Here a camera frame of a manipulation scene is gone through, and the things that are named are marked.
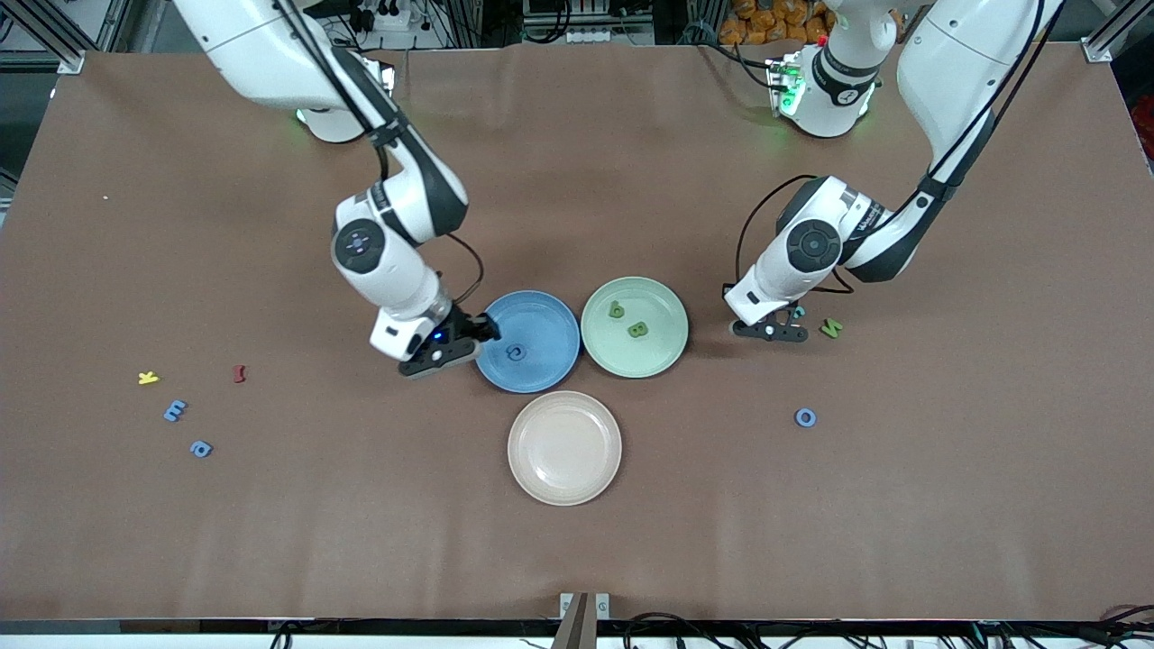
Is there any blue plate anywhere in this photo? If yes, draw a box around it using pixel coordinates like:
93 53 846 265
475 289 582 395

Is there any mint green plate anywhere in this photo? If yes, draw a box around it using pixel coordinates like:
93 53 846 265
580 276 691 379

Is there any beige plate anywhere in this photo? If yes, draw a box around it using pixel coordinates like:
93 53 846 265
507 389 624 507

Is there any pile of orange objects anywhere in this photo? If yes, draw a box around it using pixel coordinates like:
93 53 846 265
719 0 835 46

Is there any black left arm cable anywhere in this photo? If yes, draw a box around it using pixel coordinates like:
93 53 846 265
721 0 1065 303

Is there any black base cable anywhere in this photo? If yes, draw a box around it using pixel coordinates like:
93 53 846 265
701 40 778 91

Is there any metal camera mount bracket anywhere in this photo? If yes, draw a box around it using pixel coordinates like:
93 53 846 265
559 592 611 649

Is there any aluminium frame post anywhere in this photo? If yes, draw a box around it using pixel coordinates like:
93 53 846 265
0 0 87 75
1082 0 1154 64

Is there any black cable bundle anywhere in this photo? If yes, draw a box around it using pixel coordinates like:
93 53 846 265
267 606 1154 649

